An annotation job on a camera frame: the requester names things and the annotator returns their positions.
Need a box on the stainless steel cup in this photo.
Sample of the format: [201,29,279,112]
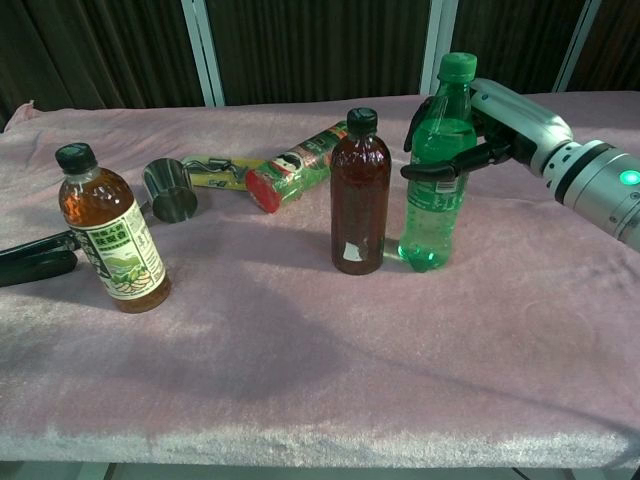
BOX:
[137,157,199,223]

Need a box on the green chip can red lid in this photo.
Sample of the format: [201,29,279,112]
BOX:
[244,119,351,215]

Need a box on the white partition post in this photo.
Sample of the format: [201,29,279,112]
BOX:
[418,0,460,96]
[551,0,602,94]
[180,0,226,108]

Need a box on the razor in yellow package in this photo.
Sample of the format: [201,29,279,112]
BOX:
[180,155,266,192]

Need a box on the green plastic soda bottle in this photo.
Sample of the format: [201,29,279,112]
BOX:
[397,52,479,274]

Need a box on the black stapler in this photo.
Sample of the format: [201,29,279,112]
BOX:
[0,230,81,289]

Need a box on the dark red unlabelled drink bottle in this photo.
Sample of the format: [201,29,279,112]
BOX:
[329,106,393,276]

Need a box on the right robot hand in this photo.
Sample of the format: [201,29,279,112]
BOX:
[399,77,575,182]

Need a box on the pink plush table cloth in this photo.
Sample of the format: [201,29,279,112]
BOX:
[0,92,640,469]

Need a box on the amber tea bottle green-white label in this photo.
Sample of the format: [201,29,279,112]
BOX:
[53,142,172,315]

